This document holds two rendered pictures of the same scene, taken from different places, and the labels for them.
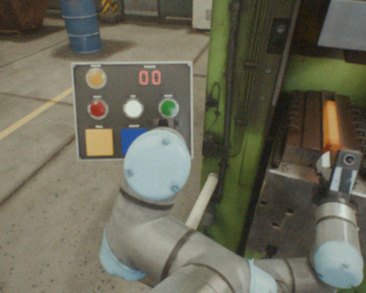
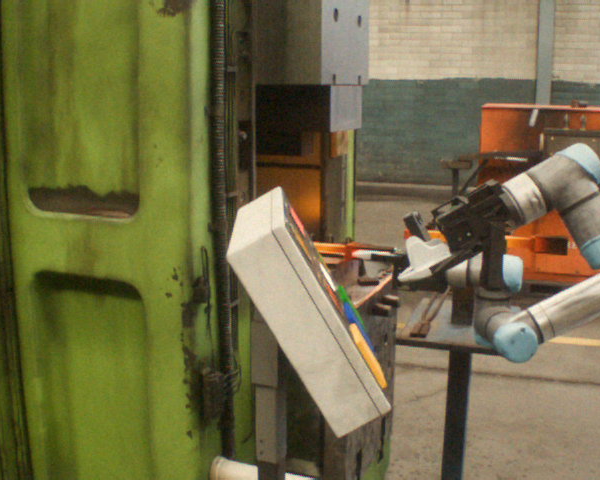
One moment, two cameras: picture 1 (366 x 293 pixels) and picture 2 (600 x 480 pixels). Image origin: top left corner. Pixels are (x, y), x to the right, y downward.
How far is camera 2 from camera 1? 1.36 m
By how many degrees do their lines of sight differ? 83
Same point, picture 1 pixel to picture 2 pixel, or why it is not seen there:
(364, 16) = (342, 98)
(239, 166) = (239, 400)
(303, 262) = (493, 307)
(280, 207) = not seen: hidden behind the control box
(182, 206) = not seen: outside the picture
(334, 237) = not seen: hidden behind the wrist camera
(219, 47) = (201, 181)
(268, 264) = (505, 318)
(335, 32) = (335, 115)
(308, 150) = (339, 267)
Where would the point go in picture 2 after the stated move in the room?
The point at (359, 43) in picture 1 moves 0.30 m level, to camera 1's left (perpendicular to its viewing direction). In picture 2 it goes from (344, 123) to (356, 132)
